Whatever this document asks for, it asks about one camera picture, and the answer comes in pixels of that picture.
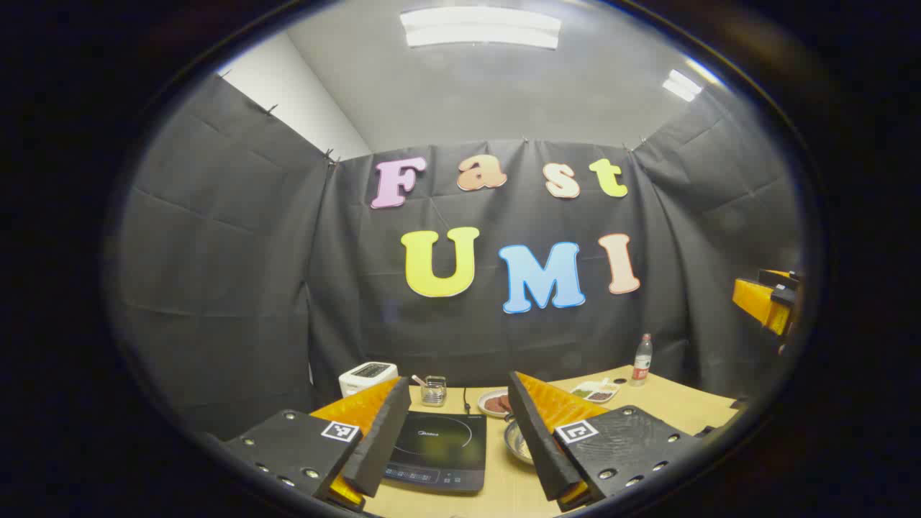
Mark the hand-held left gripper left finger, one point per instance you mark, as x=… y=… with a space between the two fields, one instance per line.
x=381 y=446

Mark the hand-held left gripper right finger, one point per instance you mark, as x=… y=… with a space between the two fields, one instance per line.
x=536 y=446

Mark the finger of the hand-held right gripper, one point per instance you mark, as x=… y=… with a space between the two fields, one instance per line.
x=755 y=302
x=781 y=278

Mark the black induction cooktop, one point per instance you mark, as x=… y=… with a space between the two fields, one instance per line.
x=439 y=446

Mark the white round plate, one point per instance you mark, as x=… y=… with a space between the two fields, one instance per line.
x=482 y=403

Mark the white toaster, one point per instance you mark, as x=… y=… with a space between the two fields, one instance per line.
x=363 y=378

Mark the white divided bean tray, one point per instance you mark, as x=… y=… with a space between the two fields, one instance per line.
x=601 y=394

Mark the clear water bottle red label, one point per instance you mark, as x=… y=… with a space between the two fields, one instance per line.
x=642 y=367

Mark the ceiling light panel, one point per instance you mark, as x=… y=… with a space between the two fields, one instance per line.
x=478 y=29
x=682 y=85

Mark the black backdrop cloth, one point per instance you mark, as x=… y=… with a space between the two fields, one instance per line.
x=216 y=288

